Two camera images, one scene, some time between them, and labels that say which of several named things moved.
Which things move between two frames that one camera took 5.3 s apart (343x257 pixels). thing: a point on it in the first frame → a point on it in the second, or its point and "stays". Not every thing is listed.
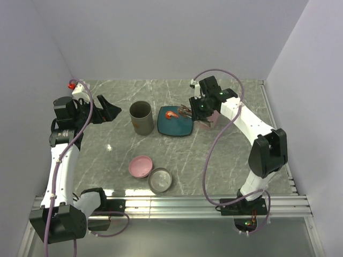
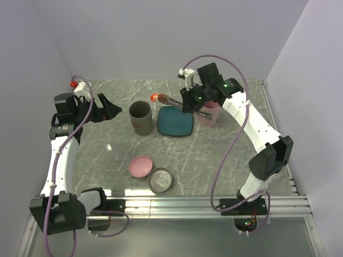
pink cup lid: [140, 166] stays
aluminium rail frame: [293, 205] stays
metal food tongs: [186, 111] → [166, 99]
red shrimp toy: [169, 114] → [153, 97]
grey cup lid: [159, 179] stays
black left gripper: [107, 114] stays
